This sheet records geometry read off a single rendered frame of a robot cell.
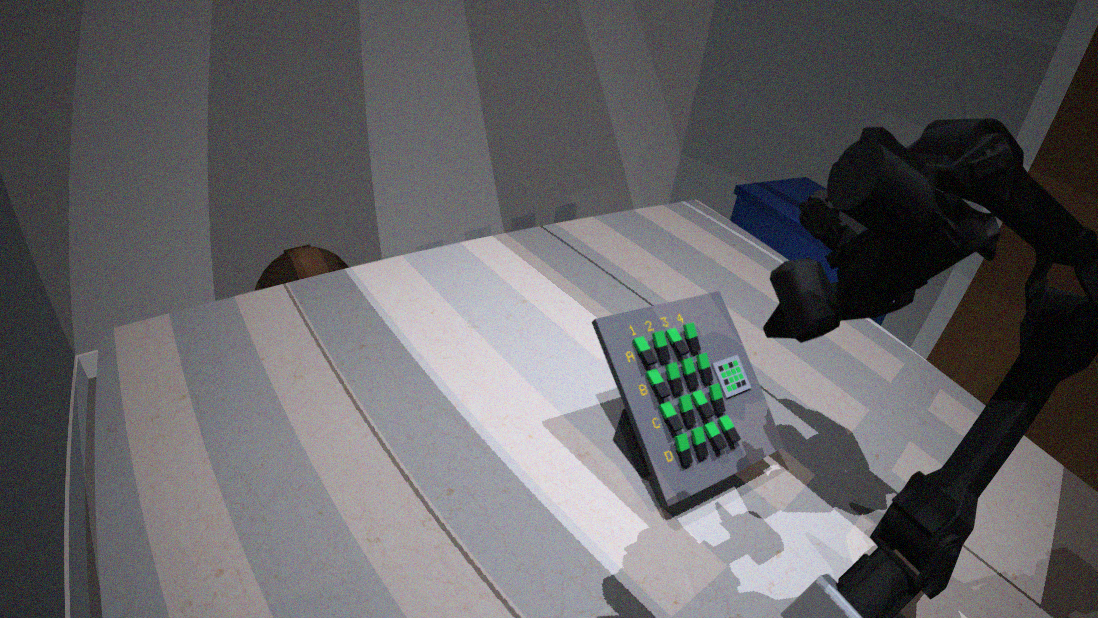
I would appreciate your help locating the grey switch panel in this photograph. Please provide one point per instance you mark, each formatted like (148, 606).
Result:
(694, 409)

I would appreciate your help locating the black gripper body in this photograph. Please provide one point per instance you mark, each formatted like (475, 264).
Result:
(871, 279)

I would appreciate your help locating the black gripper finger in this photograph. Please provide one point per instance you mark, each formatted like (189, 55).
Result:
(852, 313)
(777, 326)

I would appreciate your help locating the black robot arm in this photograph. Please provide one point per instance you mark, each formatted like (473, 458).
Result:
(881, 185)

